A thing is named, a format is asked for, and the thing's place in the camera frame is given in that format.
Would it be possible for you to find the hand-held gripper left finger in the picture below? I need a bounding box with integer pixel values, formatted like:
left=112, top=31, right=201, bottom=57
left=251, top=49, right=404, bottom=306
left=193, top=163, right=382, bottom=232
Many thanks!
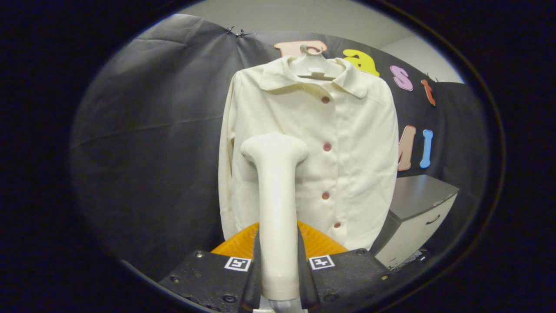
left=159, top=222, right=262, bottom=313

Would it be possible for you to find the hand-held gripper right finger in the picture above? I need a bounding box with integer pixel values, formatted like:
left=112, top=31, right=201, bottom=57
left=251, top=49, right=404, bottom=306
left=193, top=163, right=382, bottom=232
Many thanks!
left=297, top=221, right=403, bottom=313

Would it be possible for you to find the white garment steamer head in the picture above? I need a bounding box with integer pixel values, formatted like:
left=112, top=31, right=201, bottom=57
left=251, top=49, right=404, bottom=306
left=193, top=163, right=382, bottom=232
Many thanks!
left=240, top=132, right=310, bottom=313

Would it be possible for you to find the cream button-up shirt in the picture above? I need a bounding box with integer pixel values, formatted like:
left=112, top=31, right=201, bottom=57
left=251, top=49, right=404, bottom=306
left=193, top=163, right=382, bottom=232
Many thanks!
left=218, top=56, right=400, bottom=251

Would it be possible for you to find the white plastic clothes hanger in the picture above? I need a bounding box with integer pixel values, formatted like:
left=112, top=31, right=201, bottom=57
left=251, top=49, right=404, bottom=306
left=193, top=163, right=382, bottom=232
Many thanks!
left=288, top=43, right=344, bottom=81

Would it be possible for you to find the grey and cream cabinet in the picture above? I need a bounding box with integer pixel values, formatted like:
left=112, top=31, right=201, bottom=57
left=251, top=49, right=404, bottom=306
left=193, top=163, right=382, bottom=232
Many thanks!
left=373, top=175, right=460, bottom=270

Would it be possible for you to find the black backdrop cloth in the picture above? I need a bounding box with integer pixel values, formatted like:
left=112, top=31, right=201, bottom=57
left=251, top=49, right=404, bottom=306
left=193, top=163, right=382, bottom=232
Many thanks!
left=69, top=14, right=489, bottom=281

